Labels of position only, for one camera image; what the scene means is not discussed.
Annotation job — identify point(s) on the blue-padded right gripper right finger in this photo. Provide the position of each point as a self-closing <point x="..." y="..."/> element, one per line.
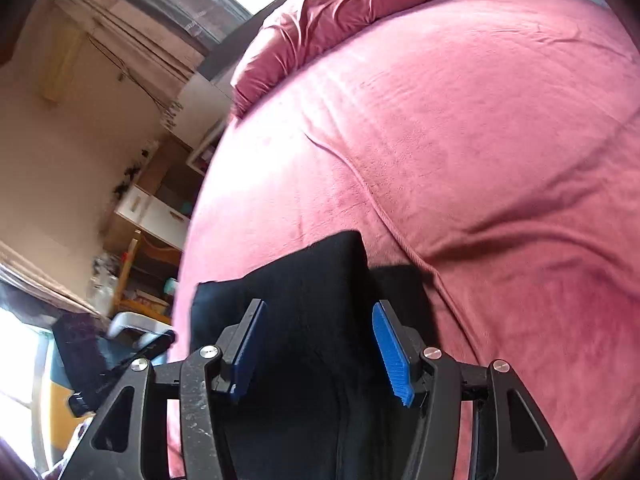
<point x="401" y="348"/>

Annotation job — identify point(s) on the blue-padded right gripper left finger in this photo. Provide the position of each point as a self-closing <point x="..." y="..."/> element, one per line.
<point x="239" y="345"/>

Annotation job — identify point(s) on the black pants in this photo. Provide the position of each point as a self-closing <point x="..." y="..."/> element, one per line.
<point x="319" y="404"/>

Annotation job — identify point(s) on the blue cushioned armchair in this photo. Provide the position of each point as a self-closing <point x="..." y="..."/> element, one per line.
<point x="60" y="422"/>

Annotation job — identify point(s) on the low wooden side table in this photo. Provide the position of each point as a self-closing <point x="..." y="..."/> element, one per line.
<point x="145" y="271"/>

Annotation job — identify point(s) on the teal white cup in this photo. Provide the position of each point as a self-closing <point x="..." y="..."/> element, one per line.
<point x="170" y="287"/>

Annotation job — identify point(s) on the white plastic bag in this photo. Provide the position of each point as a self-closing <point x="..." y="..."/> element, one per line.
<point x="103" y="282"/>

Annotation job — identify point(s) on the pink left side curtain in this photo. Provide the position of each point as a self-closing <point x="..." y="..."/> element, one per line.
<point x="24" y="275"/>

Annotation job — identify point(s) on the wooden desk with white drawers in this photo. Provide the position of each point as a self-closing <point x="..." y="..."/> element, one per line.
<point x="158" y="201"/>

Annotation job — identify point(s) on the pink bed sheet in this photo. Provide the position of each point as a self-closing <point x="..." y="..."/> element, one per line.
<point x="494" y="145"/>

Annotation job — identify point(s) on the white bedside nightstand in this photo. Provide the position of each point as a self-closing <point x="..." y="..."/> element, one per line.
<point x="199" y="116"/>

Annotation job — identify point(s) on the pink patterned window curtain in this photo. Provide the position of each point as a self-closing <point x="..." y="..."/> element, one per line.
<point x="159" y="42"/>

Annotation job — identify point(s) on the dark grey bed headboard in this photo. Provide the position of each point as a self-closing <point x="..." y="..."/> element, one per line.
<point x="231" y="49"/>

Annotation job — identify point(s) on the pink crumpled duvet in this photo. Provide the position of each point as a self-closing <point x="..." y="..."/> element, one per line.
<point x="294" y="35"/>

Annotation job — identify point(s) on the wall air conditioner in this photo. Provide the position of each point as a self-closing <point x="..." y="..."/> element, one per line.
<point x="58" y="69"/>

